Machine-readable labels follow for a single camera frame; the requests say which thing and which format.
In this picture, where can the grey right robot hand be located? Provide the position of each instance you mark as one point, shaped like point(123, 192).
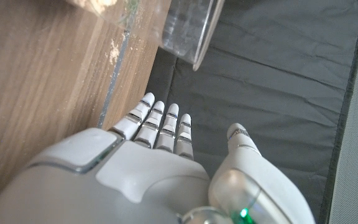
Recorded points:
point(141, 180)

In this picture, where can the clear plastic cup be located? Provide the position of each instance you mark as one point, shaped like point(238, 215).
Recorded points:
point(185, 31)

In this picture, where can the grey tape outline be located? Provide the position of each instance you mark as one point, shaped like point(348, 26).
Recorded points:
point(113, 77)

